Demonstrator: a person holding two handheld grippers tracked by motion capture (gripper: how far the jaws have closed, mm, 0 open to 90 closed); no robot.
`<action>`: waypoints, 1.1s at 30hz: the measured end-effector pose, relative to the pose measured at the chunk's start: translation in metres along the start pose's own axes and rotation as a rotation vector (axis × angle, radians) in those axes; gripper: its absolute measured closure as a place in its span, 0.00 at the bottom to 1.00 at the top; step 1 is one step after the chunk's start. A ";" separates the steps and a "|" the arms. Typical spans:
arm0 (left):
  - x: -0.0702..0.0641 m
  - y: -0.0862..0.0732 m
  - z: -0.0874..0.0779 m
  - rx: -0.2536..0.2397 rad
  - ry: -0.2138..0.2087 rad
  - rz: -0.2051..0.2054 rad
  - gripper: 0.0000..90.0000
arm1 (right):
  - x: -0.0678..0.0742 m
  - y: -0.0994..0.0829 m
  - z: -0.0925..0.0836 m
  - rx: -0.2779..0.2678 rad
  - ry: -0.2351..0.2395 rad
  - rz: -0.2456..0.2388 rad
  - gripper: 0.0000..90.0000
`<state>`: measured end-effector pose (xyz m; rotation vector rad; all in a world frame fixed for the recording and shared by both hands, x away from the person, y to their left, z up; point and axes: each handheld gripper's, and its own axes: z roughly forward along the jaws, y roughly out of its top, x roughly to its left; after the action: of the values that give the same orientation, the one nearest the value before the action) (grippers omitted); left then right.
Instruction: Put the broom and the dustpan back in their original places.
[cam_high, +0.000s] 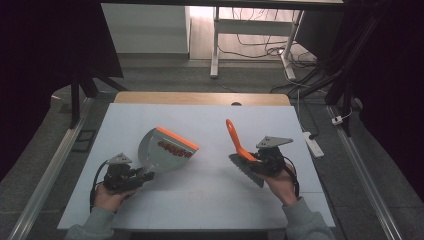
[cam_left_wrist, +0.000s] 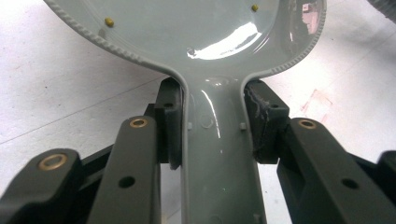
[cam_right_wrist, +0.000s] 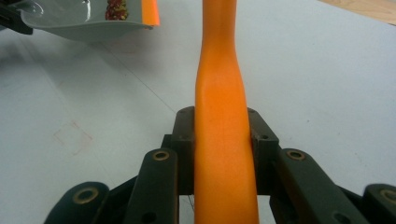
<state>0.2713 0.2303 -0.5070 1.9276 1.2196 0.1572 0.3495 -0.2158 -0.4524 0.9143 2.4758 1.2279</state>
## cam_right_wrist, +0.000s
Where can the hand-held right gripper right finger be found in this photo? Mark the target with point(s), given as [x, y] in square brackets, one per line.
[263, 146]

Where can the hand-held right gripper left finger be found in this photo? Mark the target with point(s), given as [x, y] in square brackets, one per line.
[183, 140]

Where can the grey dustpan with orange edge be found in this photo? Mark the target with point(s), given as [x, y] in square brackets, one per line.
[77, 21]

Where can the pile of red beans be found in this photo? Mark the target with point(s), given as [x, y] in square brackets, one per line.
[116, 9]

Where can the wooden table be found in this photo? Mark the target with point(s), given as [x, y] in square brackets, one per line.
[367, 9]

